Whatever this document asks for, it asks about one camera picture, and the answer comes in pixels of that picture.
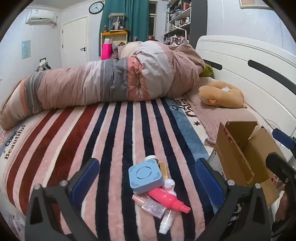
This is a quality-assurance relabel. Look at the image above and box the glass display case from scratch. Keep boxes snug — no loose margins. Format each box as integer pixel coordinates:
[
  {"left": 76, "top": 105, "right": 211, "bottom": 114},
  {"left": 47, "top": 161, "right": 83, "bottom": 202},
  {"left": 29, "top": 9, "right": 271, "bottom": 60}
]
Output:
[{"left": 108, "top": 13, "right": 126, "bottom": 31}]

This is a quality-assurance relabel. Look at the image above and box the pink grey striped duvet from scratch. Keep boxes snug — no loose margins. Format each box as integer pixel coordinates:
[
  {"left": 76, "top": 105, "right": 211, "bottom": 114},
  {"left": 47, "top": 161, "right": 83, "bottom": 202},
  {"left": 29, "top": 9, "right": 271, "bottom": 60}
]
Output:
[{"left": 0, "top": 40, "right": 206, "bottom": 131}]

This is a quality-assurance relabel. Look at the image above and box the blue wall poster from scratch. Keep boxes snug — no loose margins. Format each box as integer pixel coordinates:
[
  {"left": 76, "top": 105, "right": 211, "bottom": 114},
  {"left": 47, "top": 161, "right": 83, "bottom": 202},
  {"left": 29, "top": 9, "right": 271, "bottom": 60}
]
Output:
[{"left": 21, "top": 40, "right": 31, "bottom": 60}]

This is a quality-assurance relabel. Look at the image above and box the yellow shelf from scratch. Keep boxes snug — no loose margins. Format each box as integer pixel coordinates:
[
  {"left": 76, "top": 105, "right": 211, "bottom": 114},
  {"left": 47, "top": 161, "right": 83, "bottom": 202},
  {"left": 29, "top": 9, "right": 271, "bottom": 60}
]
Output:
[{"left": 101, "top": 30, "right": 129, "bottom": 47}]

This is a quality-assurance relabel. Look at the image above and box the bright pink bag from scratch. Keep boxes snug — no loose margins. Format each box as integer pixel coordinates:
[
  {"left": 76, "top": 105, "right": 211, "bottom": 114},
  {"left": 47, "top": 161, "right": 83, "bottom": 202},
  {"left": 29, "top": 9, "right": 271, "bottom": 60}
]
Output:
[{"left": 101, "top": 43, "right": 113, "bottom": 60}]

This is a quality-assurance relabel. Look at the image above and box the striped printed blanket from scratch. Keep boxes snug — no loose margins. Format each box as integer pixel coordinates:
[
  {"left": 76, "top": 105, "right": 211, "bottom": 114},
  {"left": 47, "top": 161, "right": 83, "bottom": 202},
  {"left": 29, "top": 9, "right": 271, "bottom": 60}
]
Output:
[{"left": 0, "top": 96, "right": 222, "bottom": 241}]

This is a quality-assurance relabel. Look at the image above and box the teal curtain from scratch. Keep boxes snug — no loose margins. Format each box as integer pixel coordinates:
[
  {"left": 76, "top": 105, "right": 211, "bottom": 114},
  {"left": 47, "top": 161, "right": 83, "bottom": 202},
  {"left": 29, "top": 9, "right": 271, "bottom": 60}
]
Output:
[{"left": 99, "top": 0, "right": 149, "bottom": 44}]

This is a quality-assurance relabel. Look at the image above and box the tan plush toy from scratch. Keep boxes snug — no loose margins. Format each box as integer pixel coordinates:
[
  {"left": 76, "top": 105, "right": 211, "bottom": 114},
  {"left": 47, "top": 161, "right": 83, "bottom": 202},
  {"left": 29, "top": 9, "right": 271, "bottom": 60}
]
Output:
[{"left": 198, "top": 81, "right": 245, "bottom": 109}]

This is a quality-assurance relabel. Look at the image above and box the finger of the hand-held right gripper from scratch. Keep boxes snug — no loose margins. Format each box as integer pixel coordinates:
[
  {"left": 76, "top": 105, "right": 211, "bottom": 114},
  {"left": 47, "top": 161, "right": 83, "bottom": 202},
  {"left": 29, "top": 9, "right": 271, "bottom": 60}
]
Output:
[
  {"left": 265, "top": 152, "right": 296, "bottom": 186},
  {"left": 272, "top": 128, "right": 296, "bottom": 150}
]

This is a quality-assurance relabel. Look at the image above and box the white cosmetic tube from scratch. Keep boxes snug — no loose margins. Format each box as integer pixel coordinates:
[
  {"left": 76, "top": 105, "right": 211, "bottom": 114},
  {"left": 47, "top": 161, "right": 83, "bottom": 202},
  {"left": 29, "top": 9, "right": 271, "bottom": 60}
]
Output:
[{"left": 159, "top": 210, "right": 175, "bottom": 234}]

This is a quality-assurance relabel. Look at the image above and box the cluttered bookshelf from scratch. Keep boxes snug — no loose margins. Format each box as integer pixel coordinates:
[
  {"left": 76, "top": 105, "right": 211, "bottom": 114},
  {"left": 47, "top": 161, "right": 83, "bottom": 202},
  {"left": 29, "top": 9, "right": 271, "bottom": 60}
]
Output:
[{"left": 164, "top": 0, "right": 192, "bottom": 44}]

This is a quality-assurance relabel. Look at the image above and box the white air conditioner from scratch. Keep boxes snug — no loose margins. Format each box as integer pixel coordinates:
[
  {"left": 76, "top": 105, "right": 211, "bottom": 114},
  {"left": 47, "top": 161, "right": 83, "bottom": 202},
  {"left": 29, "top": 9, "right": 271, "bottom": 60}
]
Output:
[{"left": 25, "top": 9, "right": 55, "bottom": 25}]

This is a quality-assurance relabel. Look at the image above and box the pink spray bottle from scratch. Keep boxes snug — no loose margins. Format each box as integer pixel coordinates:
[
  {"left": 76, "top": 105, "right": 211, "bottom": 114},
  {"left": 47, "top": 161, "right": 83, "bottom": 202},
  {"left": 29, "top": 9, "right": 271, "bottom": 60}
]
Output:
[{"left": 147, "top": 188, "right": 192, "bottom": 213}]

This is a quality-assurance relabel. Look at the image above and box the green plush toy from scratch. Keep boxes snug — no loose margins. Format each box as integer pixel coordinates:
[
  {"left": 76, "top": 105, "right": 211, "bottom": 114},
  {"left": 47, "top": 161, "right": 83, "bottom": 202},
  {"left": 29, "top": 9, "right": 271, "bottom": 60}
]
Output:
[{"left": 199, "top": 64, "right": 215, "bottom": 77}]

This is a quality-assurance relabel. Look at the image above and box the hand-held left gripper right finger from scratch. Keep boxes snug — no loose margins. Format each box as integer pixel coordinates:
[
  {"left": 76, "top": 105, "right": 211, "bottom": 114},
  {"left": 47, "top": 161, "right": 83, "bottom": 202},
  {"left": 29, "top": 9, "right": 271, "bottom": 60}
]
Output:
[{"left": 195, "top": 158, "right": 273, "bottom": 241}]

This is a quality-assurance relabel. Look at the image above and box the white door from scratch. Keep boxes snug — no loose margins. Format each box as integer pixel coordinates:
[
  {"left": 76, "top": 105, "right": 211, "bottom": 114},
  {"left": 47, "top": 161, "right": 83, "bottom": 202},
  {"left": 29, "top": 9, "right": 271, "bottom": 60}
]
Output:
[{"left": 61, "top": 16, "right": 89, "bottom": 69}]

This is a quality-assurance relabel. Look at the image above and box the white bed headboard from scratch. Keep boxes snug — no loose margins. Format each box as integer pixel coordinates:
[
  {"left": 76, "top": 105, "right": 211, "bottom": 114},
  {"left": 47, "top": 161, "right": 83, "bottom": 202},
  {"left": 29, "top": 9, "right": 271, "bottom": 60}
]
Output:
[{"left": 195, "top": 35, "right": 296, "bottom": 163}]

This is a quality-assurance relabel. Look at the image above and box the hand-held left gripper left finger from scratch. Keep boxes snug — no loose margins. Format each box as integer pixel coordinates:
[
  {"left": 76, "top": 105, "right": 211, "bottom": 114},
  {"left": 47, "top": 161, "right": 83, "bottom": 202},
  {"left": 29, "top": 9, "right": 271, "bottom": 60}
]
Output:
[{"left": 25, "top": 158, "right": 100, "bottom": 241}]

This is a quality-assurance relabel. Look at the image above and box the blue square plastic case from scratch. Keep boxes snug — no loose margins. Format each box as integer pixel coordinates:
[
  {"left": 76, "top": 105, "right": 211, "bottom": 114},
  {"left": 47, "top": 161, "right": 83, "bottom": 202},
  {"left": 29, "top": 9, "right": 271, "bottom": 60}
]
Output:
[{"left": 128, "top": 160, "right": 165, "bottom": 194}]

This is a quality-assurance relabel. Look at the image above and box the gold lipstick box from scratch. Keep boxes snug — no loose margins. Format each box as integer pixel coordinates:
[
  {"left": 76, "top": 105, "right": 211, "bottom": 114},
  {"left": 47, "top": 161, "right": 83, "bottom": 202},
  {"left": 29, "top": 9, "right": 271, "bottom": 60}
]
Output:
[{"left": 159, "top": 163, "right": 169, "bottom": 180}]

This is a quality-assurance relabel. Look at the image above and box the round wall clock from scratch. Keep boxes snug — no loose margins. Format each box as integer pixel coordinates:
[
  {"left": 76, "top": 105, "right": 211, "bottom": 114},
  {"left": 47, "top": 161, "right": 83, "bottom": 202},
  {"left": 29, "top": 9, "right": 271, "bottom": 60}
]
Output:
[{"left": 89, "top": 1, "right": 104, "bottom": 15}]

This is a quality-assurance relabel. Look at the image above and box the clear glass perfume bottle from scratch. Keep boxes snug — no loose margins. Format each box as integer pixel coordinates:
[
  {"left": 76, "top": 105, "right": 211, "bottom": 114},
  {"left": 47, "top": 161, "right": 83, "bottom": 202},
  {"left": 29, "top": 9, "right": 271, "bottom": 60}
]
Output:
[{"left": 132, "top": 194, "right": 167, "bottom": 219}]

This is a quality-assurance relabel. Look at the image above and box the brown cardboard box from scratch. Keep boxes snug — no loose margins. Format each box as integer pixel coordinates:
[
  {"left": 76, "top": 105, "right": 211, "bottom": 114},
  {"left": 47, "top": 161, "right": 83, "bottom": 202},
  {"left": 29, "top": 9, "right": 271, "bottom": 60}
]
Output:
[{"left": 207, "top": 121, "right": 287, "bottom": 207}]

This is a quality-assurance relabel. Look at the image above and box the pink ribbed pillow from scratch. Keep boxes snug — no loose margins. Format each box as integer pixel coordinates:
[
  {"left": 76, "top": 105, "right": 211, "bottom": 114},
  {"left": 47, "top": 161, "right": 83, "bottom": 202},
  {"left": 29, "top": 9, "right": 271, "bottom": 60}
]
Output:
[{"left": 185, "top": 76, "right": 258, "bottom": 146}]

